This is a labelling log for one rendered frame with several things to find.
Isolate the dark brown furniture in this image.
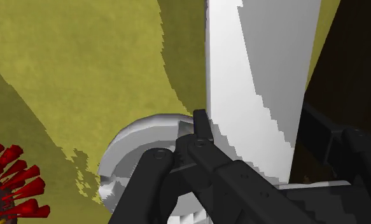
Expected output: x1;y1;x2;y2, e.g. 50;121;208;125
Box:
289;0;371;185

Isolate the white tall slab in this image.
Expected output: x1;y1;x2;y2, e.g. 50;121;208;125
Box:
204;0;323;185

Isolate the grey round disc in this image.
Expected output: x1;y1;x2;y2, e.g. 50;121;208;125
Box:
97;113;211;224

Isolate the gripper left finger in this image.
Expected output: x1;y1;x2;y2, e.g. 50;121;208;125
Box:
108;108;317;224

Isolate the red spiky flower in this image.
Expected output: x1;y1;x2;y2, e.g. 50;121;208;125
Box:
0;131;52;224

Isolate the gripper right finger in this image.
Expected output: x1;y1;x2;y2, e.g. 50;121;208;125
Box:
297;102;371;220

